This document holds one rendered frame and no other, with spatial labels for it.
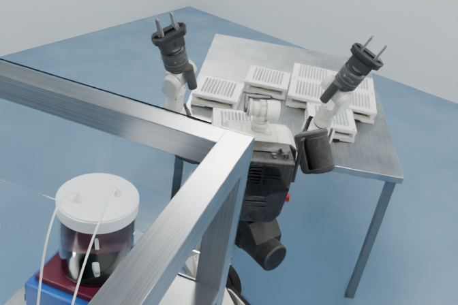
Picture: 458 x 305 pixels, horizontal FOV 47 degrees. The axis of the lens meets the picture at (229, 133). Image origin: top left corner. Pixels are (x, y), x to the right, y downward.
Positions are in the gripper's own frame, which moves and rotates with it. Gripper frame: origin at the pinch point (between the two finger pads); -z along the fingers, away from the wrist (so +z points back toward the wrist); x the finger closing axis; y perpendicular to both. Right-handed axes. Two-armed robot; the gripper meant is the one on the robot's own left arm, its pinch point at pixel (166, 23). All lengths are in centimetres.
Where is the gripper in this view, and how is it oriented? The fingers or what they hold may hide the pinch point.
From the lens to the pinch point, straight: 177.7
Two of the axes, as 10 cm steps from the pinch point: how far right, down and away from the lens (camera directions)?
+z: 1.2, 6.5, 7.5
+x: 8.3, -4.8, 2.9
